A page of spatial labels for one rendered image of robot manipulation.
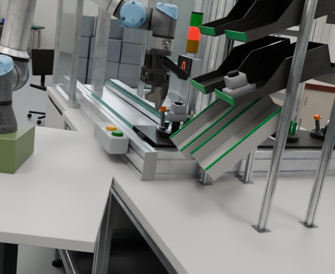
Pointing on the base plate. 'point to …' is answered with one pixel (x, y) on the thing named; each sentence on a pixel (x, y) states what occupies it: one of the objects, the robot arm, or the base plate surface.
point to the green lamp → (196, 19)
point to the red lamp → (193, 33)
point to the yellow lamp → (192, 45)
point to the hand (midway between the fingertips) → (159, 107)
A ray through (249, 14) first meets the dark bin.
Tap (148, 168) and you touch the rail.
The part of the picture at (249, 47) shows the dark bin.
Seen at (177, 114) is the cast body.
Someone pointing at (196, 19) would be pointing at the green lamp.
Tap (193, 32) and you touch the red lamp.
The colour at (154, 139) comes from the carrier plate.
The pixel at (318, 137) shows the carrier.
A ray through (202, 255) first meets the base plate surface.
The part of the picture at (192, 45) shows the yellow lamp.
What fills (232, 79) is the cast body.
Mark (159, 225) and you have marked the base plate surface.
